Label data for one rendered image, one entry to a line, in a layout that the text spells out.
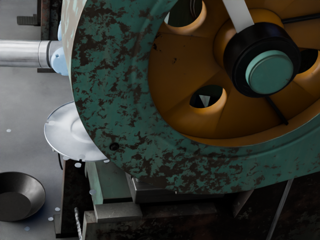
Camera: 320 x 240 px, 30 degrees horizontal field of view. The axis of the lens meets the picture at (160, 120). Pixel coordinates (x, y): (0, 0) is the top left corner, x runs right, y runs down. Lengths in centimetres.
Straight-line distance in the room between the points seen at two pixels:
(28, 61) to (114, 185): 51
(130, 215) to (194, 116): 50
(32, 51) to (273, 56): 69
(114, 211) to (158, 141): 52
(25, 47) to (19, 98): 169
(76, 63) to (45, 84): 225
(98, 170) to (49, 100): 142
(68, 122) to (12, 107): 137
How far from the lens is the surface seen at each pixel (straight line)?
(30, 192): 276
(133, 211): 185
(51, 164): 293
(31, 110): 325
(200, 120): 146
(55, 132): 189
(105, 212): 184
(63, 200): 244
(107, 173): 196
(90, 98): 126
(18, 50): 166
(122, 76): 124
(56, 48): 163
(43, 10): 341
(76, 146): 184
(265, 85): 128
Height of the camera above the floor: 197
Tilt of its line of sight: 37 degrees down
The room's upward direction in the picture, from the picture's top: 10 degrees clockwise
